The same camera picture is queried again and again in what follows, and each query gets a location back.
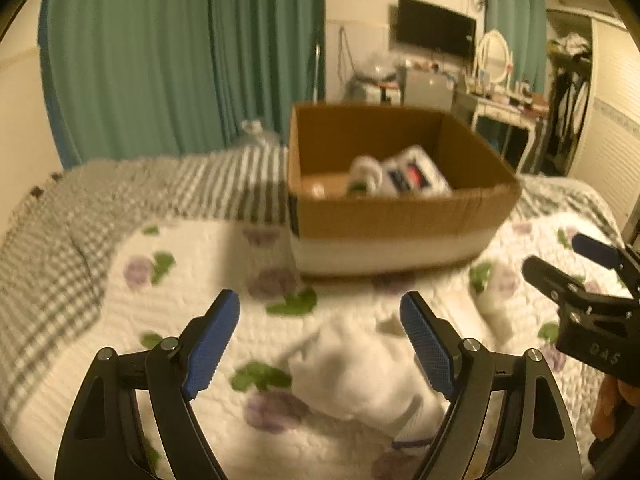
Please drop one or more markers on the white fluffy stuffing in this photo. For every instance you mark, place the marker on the white fluffy stuffing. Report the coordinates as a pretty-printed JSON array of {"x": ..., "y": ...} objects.
[{"x": 352, "y": 372}]

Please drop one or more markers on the brown cardboard box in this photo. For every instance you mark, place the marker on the brown cardboard box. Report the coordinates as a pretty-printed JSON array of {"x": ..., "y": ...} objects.
[{"x": 335, "y": 234}]

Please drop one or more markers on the grey checked bedsheet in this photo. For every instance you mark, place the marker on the grey checked bedsheet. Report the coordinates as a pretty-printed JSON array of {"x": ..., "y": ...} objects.
[{"x": 55, "y": 259}]

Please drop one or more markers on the white socks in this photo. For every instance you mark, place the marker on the white socks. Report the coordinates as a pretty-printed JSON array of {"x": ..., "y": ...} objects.
[{"x": 365, "y": 176}]

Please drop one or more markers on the person's right hand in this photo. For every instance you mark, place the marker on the person's right hand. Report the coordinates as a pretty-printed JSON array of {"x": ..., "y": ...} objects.
[{"x": 612, "y": 391}]

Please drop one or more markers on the white oval vanity mirror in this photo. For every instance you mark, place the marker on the white oval vanity mirror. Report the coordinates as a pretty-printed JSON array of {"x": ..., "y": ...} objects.
[{"x": 493, "y": 60}]

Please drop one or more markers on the white dressing table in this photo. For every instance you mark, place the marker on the white dressing table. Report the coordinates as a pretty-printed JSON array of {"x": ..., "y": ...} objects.
[{"x": 469, "y": 108}]

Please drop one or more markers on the large green curtain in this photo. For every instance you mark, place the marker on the large green curtain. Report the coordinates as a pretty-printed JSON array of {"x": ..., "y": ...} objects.
[{"x": 130, "y": 78}]

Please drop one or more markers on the silver mini fridge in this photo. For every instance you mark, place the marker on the silver mini fridge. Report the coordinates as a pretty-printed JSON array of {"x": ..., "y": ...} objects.
[{"x": 428, "y": 90}]

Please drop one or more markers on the patterned tissue pack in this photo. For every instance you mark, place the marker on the patterned tissue pack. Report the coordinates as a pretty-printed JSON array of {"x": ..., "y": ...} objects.
[{"x": 412, "y": 172}]

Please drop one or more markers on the black wall television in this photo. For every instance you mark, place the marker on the black wall television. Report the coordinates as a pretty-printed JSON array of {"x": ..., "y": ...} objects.
[{"x": 424, "y": 25}]

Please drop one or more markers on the floral white quilt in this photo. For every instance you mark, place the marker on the floral white quilt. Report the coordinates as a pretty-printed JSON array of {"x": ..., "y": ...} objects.
[{"x": 166, "y": 274}]

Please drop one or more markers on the hanging dark clothes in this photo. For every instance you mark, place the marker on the hanging dark clothes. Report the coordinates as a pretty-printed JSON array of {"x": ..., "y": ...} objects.
[{"x": 570, "y": 93}]

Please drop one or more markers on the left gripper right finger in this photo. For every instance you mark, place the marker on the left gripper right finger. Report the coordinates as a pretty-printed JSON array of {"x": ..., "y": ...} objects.
[{"x": 534, "y": 437}]

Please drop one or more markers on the small green curtain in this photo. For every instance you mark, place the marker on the small green curtain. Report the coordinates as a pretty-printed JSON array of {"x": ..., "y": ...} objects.
[{"x": 523, "y": 24}]

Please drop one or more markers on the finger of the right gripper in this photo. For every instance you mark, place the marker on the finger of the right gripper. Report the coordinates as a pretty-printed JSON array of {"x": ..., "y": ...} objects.
[
  {"x": 564, "y": 290},
  {"x": 624, "y": 260}
]

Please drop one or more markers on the clear plastic bag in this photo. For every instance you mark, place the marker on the clear plastic bag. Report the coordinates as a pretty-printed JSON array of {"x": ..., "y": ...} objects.
[{"x": 379, "y": 66}]

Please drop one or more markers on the white louvered wardrobe door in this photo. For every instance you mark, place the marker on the white louvered wardrobe door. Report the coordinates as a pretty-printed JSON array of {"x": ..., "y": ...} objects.
[{"x": 607, "y": 157}]

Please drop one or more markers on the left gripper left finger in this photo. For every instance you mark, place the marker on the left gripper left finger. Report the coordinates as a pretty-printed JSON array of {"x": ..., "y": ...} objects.
[{"x": 103, "y": 436}]

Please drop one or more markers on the white suitcase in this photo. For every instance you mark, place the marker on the white suitcase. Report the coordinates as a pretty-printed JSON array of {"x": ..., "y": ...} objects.
[{"x": 374, "y": 93}]

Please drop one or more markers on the large clear water jug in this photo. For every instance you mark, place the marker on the large clear water jug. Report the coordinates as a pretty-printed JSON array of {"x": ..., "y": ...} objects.
[{"x": 255, "y": 134}]

